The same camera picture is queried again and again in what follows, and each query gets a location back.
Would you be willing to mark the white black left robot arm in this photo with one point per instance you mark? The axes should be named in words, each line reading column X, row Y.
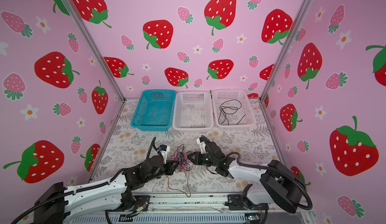
column 60, row 204

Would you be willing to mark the white plastic basket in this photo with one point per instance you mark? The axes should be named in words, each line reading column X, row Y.
column 232, row 109
column 193, row 112

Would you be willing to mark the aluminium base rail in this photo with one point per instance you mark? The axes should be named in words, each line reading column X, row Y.
column 200, row 208

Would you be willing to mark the teal plastic basket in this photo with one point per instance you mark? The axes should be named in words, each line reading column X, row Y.
column 154, row 111

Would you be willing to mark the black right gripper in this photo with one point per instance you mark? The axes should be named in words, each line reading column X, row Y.
column 196, row 159

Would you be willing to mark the white right plastic basket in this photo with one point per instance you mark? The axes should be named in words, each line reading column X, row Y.
column 232, row 109

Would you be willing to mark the aluminium right corner post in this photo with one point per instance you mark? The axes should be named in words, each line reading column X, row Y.
column 289, row 39

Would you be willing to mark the white middle plastic basket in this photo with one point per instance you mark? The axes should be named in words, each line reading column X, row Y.
column 193, row 112

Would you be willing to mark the aluminium corner post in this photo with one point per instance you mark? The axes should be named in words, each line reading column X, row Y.
column 78, row 20
column 289, row 39

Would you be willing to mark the aluminium left corner post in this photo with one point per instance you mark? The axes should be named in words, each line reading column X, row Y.
column 78, row 20

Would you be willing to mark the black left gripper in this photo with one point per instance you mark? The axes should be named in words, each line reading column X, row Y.
column 172, row 168

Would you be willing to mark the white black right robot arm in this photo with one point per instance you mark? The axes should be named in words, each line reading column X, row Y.
column 281, row 186

